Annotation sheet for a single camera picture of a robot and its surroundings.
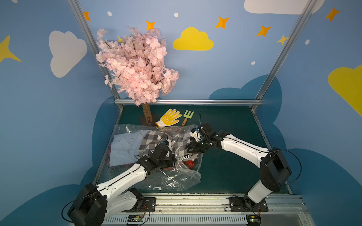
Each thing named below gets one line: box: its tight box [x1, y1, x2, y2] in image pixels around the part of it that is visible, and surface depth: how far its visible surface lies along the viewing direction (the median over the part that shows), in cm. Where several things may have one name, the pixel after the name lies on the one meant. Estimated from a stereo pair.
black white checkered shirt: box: [138, 129, 195, 161], surface depth 92 cm
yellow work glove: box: [155, 108, 182, 128], surface depth 116 cm
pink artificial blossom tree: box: [95, 27, 180, 124], surface depth 69 cm
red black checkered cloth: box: [182, 159, 196, 170], surface depth 88 cm
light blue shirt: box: [109, 129, 152, 167], surface depth 95 cm
